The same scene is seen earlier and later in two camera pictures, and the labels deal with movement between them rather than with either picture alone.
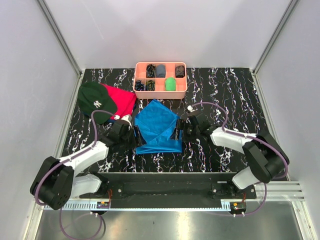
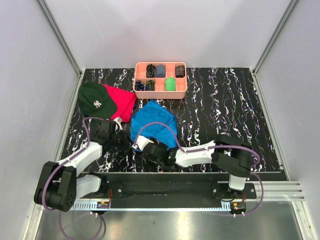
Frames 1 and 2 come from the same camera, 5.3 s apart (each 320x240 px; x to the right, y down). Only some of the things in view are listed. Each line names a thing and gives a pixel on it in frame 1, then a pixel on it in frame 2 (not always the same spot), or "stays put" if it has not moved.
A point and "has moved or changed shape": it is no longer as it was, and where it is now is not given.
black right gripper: (175, 135) → (160, 144)
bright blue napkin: (156, 120) has moved or changed shape
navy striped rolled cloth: (139, 86) stays put
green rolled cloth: (170, 84) stays put
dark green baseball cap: (93, 96) stays put
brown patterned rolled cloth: (180, 71) stays put
